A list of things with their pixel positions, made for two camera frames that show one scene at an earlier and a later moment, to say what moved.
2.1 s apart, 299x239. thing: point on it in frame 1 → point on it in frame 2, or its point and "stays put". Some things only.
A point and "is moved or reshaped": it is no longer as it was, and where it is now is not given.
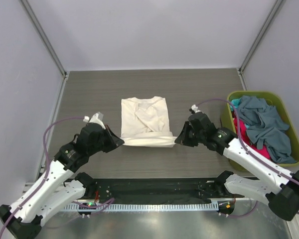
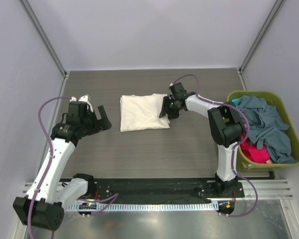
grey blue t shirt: x=263 y=124 stays put
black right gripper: x=183 y=138 → x=165 y=109
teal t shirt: x=235 y=102 stays put
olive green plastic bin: x=228 y=127 stays put
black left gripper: x=114 y=141 → x=102 y=124
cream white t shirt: x=145 y=123 is moved or reshaped
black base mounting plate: x=158 y=190 stays put
